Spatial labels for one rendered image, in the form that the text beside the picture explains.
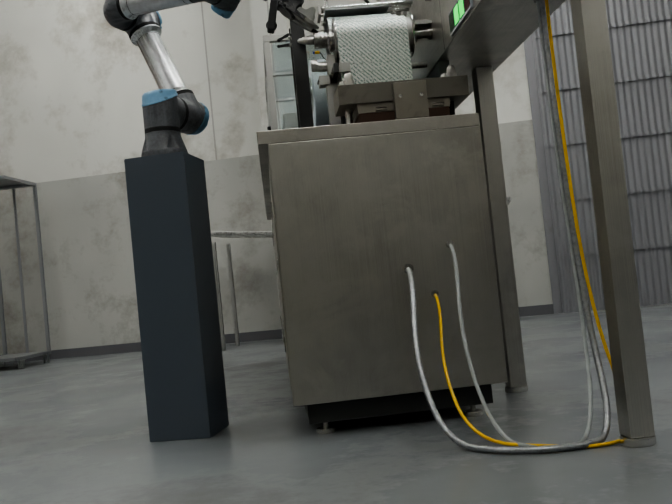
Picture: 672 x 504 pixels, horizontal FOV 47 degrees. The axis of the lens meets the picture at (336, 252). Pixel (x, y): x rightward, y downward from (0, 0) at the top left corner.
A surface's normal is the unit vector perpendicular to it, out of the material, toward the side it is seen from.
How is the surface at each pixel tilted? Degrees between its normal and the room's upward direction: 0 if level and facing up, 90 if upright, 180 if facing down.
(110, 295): 90
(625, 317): 90
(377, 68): 90
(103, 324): 90
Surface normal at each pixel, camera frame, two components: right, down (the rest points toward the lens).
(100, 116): -0.15, -0.02
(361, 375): 0.07, -0.04
